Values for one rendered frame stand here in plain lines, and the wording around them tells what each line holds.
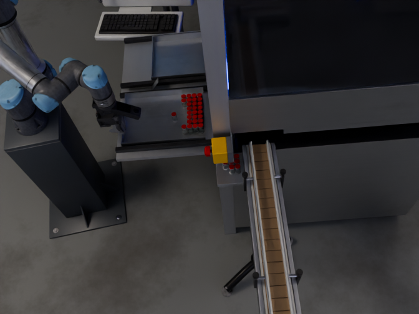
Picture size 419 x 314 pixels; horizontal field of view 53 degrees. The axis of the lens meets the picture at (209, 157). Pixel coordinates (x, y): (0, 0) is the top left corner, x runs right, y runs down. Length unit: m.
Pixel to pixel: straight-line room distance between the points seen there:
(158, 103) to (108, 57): 1.60
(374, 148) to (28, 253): 1.97
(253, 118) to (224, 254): 1.12
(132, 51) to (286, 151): 0.89
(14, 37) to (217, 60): 0.86
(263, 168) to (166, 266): 1.06
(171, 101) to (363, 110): 0.79
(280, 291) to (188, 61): 1.10
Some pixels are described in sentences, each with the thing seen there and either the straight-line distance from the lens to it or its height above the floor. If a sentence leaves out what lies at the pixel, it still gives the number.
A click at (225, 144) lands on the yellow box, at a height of 1.03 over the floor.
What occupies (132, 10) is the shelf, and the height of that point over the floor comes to 0.80.
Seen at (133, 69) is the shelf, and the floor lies 0.88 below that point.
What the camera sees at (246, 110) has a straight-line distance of 1.45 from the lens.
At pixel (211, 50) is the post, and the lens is 1.23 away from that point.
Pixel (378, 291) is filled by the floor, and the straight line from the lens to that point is 2.46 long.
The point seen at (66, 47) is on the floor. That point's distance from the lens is 3.61.
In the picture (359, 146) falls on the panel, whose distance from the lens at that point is 1.77.
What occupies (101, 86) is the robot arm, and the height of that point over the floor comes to 1.23.
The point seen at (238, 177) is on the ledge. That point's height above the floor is 0.88.
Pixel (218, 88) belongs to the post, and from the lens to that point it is 1.35.
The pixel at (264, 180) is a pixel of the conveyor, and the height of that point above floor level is 0.93.
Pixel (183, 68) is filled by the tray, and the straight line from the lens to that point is 1.96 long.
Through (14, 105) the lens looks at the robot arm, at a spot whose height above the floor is 0.98.
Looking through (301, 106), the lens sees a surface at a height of 1.14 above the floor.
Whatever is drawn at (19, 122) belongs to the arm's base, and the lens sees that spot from 2.03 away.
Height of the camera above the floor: 2.30
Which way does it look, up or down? 59 degrees down
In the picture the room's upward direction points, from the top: 8 degrees counter-clockwise
